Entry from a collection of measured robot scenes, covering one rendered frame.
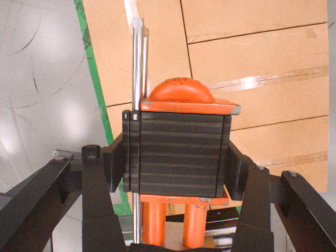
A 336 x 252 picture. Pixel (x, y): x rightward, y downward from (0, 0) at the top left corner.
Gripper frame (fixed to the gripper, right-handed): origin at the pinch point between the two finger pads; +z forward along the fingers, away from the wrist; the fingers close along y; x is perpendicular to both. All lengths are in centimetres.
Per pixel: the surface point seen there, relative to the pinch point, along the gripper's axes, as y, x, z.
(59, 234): -93, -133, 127
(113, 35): -27, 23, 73
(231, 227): 32, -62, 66
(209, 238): 22, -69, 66
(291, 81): 51, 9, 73
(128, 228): -20, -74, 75
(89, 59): -59, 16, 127
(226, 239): 33, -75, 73
